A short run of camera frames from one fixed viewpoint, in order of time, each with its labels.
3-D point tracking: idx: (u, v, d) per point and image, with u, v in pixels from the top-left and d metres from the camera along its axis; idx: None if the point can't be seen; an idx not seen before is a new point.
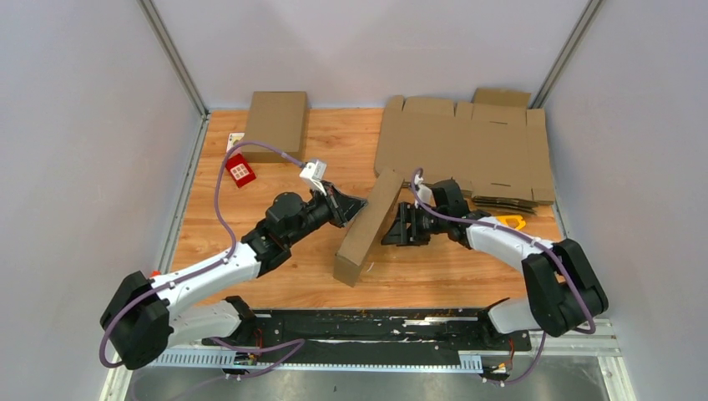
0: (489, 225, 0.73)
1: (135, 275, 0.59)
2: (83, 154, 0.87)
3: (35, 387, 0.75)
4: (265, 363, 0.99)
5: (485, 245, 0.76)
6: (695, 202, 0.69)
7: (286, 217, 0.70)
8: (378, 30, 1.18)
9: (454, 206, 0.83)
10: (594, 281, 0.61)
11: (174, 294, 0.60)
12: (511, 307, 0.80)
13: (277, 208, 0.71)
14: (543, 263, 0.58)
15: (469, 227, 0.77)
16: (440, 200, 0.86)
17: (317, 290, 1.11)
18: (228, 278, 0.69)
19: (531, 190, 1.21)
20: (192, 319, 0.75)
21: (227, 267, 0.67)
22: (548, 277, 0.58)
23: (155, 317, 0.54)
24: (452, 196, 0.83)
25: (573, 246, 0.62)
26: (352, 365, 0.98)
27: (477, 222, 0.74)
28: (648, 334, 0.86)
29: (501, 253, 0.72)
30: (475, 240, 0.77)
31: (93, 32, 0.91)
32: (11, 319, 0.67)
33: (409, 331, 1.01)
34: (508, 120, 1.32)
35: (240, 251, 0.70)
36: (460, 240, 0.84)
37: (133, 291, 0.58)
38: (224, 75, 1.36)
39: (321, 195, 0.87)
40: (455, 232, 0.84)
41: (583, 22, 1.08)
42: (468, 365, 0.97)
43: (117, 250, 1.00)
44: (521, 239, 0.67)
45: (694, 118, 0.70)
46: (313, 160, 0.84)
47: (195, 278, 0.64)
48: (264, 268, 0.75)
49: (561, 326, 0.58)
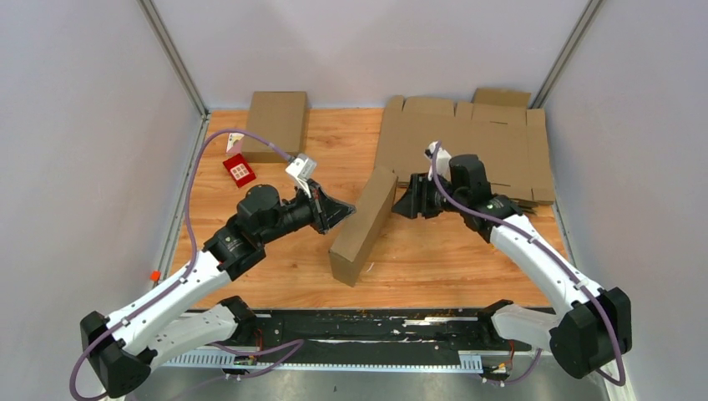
0: (523, 236, 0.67)
1: (88, 318, 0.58)
2: (83, 154, 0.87)
3: (34, 387, 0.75)
4: (265, 363, 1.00)
5: (508, 250, 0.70)
6: (695, 202, 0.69)
7: (259, 211, 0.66)
8: (378, 30, 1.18)
9: (477, 189, 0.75)
10: (625, 333, 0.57)
11: (130, 332, 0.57)
12: (520, 323, 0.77)
13: (249, 201, 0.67)
14: (592, 322, 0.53)
15: (498, 228, 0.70)
16: (457, 180, 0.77)
17: (317, 290, 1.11)
18: (194, 296, 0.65)
19: (531, 190, 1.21)
20: (176, 336, 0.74)
21: (186, 287, 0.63)
22: (591, 334, 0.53)
23: (113, 360, 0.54)
24: (475, 179, 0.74)
25: (624, 299, 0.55)
26: (352, 365, 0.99)
27: (514, 229, 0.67)
28: (648, 334, 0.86)
29: (525, 266, 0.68)
30: (499, 240, 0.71)
31: (94, 32, 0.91)
32: (11, 318, 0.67)
33: (409, 331, 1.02)
34: (508, 121, 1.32)
35: (200, 264, 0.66)
36: (480, 230, 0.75)
37: (91, 332, 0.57)
38: (224, 76, 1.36)
39: (304, 195, 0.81)
40: (475, 222, 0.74)
41: (583, 22, 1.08)
42: (468, 365, 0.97)
43: (116, 250, 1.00)
44: (564, 274, 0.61)
45: (693, 118, 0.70)
46: (302, 157, 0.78)
47: (152, 308, 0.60)
48: (236, 271, 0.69)
49: (584, 369, 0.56)
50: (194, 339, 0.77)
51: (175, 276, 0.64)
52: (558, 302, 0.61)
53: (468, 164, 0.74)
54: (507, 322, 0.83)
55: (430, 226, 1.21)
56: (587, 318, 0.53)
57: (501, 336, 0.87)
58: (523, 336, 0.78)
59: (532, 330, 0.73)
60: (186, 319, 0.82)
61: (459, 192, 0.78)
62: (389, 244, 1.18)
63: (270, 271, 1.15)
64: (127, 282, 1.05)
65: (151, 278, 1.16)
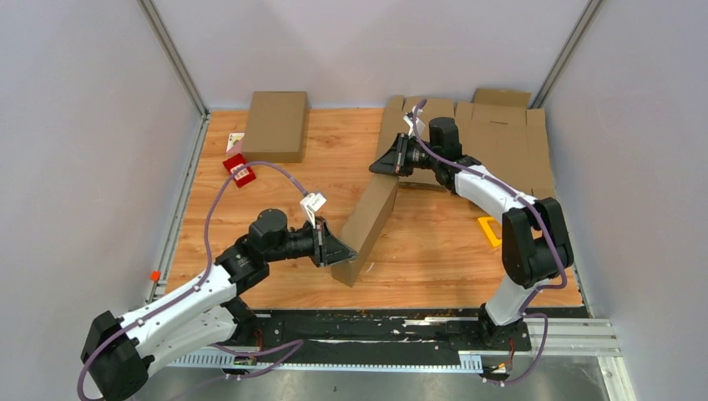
0: (477, 175, 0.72)
1: (102, 317, 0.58)
2: (83, 154, 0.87)
3: (35, 388, 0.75)
4: (265, 363, 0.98)
5: (471, 193, 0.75)
6: (696, 202, 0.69)
7: (269, 232, 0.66)
8: (377, 30, 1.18)
9: (448, 149, 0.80)
10: (564, 239, 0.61)
11: (143, 332, 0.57)
12: (501, 290, 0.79)
13: (260, 223, 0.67)
14: (523, 218, 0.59)
15: (458, 175, 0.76)
16: (435, 139, 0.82)
17: (317, 290, 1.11)
18: (204, 305, 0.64)
19: (531, 190, 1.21)
20: (174, 341, 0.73)
21: (199, 296, 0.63)
22: (524, 230, 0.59)
23: (124, 358, 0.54)
24: (449, 139, 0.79)
25: (554, 204, 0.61)
26: (352, 365, 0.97)
27: (467, 170, 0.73)
28: (646, 335, 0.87)
29: (483, 204, 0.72)
30: (462, 187, 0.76)
31: (94, 30, 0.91)
32: (12, 320, 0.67)
33: (409, 331, 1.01)
34: (508, 121, 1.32)
35: (214, 276, 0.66)
36: (447, 185, 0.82)
37: (103, 332, 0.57)
38: (224, 75, 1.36)
39: (309, 228, 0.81)
40: (443, 176, 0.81)
41: (583, 22, 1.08)
42: (468, 365, 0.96)
43: (116, 250, 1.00)
44: (507, 192, 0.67)
45: (691, 119, 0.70)
46: (315, 192, 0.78)
47: (165, 312, 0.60)
48: (242, 287, 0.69)
49: (527, 276, 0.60)
50: (191, 343, 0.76)
51: (189, 284, 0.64)
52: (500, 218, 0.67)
53: (444, 124, 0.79)
54: (494, 297, 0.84)
55: (430, 225, 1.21)
56: (518, 215, 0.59)
57: (498, 325, 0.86)
58: (509, 308, 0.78)
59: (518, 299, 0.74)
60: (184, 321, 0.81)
61: (435, 148, 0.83)
62: (390, 244, 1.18)
63: (270, 271, 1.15)
64: (128, 282, 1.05)
65: (151, 278, 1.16)
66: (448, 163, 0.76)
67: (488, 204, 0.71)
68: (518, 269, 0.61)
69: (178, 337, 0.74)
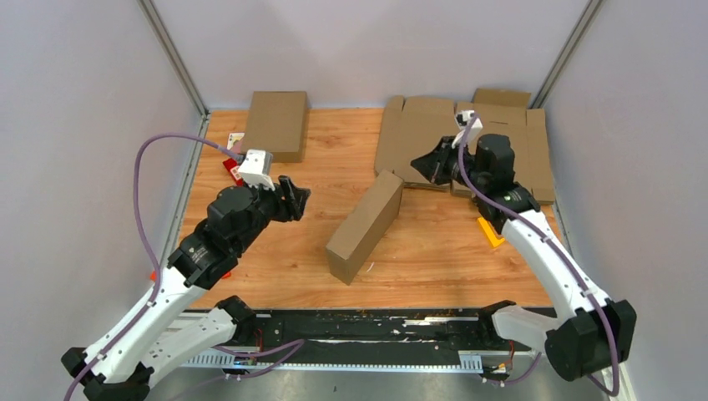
0: (537, 233, 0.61)
1: (68, 355, 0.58)
2: (83, 155, 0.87)
3: (33, 388, 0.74)
4: (265, 363, 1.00)
5: (518, 245, 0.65)
6: (696, 201, 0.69)
7: (232, 213, 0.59)
8: (376, 29, 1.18)
9: (498, 178, 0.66)
10: (625, 347, 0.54)
11: (108, 364, 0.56)
12: (520, 322, 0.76)
13: (219, 204, 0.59)
14: (592, 329, 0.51)
15: (510, 221, 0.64)
16: (482, 162, 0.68)
17: (317, 290, 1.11)
18: (169, 313, 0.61)
19: (531, 190, 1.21)
20: (171, 349, 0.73)
21: (155, 311, 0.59)
22: (589, 339, 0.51)
23: (96, 395, 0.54)
24: (503, 168, 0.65)
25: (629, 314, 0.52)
26: (353, 365, 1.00)
27: (526, 223, 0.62)
28: (645, 335, 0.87)
29: (535, 266, 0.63)
30: (510, 233, 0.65)
31: (93, 28, 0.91)
32: (12, 319, 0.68)
33: (409, 332, 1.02)
34: (508, 121, 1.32)
35: (167, 283, 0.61)
36: (491, 220, 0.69)
37: (74, 368, 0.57)
38: (223, 75, 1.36)
39: (267, 190, 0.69)
40: (489, 210, 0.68)
41: (583, 22, 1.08)
42: (467, 365, 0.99)
43: (115, 251, 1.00)
44: (573, 278, 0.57)
45: (691, 119, 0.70)
46: (256, 152, 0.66)
47: (126, 337, 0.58)
48: (208, 281, 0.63)
49: (573, 375, 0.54)
50: (193, 348, 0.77)
51: (144, 300, 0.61)
52: (559, 304, 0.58)
53: (498, 148, 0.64)
54: (515, 313, 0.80)
55: (430, 226, 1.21)
56: (590, 326, 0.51)
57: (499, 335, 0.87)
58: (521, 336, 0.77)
59: (533, 333, 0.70)
60: (184, 328, 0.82)
61: (481, 175, 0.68)
62: (390, 244, 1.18)
63: (270, 271, 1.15)
64: (127, 282, 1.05)
65: (151, 278, 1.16)
66: (500, 204, 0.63)
67: (543, 272, 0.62)
68: (567, 369, 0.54)
69: (177, 346, 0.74)
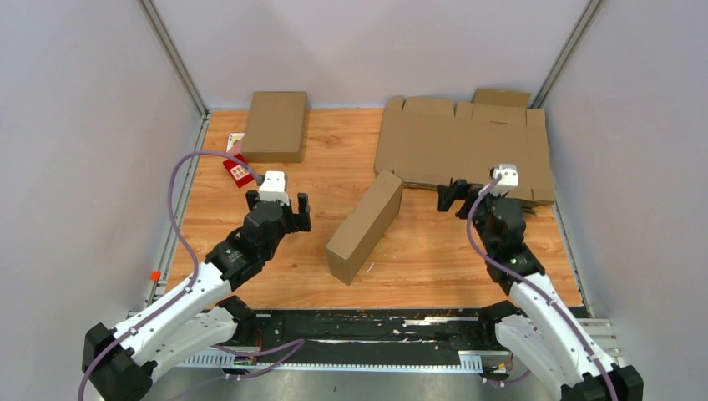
0: (543, 296, 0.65)
1: (93, 330, 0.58)
2: (83, 155, 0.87)
3: (33, 388, 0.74)
4: (265, 363, 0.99)
5: (527, 308, 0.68)
6: (696, 202, 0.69)
7: (265, 221, 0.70)
8: (376, 30, 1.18)
9: (508, 243, 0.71)
10: None
11: (139, 340, 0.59)
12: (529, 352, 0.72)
13: (255, 213, 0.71)
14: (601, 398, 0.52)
15: (517, 285, 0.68)
16: (494, 228, 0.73)
17: (317, 290, 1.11)
18: (199, 305, 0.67)
19: (531, 190, 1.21)
20: (175, 344, 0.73)
21: (191, 297, 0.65)
22: None
23: (123, 368, 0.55)
24: (512, 235, 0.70)
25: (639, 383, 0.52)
26: (353, 365, 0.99)
27: (531, 286, 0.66)
28: (644, 336, 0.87)
29: (542, 328, 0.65)
30: (519, 297, 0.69)
31: (93, 29, 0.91)
32: (12, 319, 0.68)
33: (409, 331, 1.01)
34: (508, 121, 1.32)
35: (204, 275, 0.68)
36: (499, 282, 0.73)
37: (98, 345, 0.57)
38: (223, 75, 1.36)
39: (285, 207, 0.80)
40: (497, 274, 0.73)
41: (583, 22, 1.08)
42: (468, 365, 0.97)
43: (115, 251, 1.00)
44: (579, 342, 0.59)
45: (692, 119, 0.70)
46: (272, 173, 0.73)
47: (159, 317, 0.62)
48: (236, 281, 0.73)
49: None
50: (194, 345, 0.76)
51: (179, 286, 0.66)
52: (567, 368, 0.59)
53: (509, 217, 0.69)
54: (537, 341, 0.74)
55: (430, 226, 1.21)
56: (593, 391, 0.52)
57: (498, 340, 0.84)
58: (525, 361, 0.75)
59: (543, 374, 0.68)
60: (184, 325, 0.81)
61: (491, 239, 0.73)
62: (390, 244, 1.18)
63: (270, 271, 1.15)
64: (128, 282, 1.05)
65: (151, 278, 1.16)
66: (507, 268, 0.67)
67: (549, 334, 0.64)
68: None
69: (179, 342, 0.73)
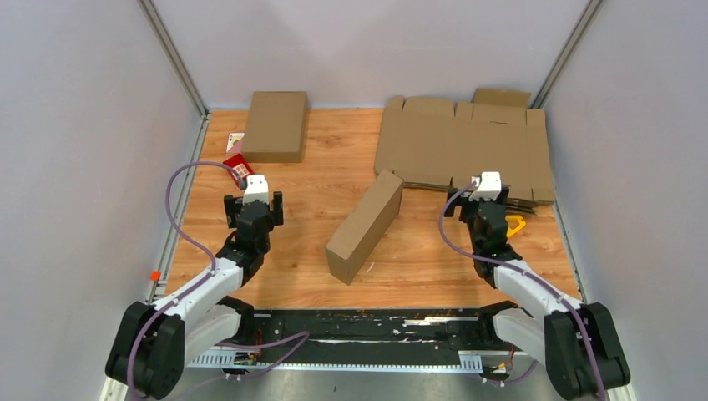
0: (517, 270, 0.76)
1: (131, 310, 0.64)
2: (83, 155, 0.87)
3: (33, 388, 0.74)
4: (265, 363, 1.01)
5: (509, 288, 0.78)
6: (697, 200, 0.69)
7: (256, 220, 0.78)
8: (376, 30, 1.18)
9: (493, 241, 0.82)
10: (617, 352, 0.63)
11: (181, 307, 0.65)
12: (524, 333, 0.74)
13: (245, 215, 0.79)
14: (568, 329, 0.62)
15: (498, 269, 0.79)
16: (479, 229, 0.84)
17: (316, 290, 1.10)
18: (222, 287, 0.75)
19: (531, 190, 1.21)
20: (193, 333, 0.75)
21: (218, 277, 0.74)
22: (569, 337, 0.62)
23: (173, 331, 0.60)
24: (498, 236, 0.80)
25: (602, 314, 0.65)
26: (353, 365, 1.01)
27: (507, 266, 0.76)
28: (644, 335, 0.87)
29: (523, 301, 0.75)
30: (501, 281, 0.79)
31: (93, 29, 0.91)
32: (10, 319, 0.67)
33: (409, 331, 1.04)
34: (508, 121, 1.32)
35: (221, 264, 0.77)
36: (485, 276, 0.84)
37: (139, 322, 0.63)
38: (223, 76, 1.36)
39: None
40: (482, 269, 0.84)
41: (583, 22, 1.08)
42: (467, 365, 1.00)
43: (115, 250, 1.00)
44: (548, 293, 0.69)
45: (692, 119, 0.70)
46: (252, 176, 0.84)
47: (194, 292, 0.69)
48: (246, 274, 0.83)
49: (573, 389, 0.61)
50: (207, 335, 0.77)
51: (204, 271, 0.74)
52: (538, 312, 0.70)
53: (494, 219, 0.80)
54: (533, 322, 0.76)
55: (430, 226, 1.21)
56: (561, 318, 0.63)
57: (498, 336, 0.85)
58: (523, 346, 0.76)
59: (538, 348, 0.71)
60: None
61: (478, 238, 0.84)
62: (390, 244, 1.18)
63: (269, 271, 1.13)
64: (128, 281, 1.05)
65: (151, 278, 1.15)
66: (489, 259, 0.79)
67: (528, 301, 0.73)
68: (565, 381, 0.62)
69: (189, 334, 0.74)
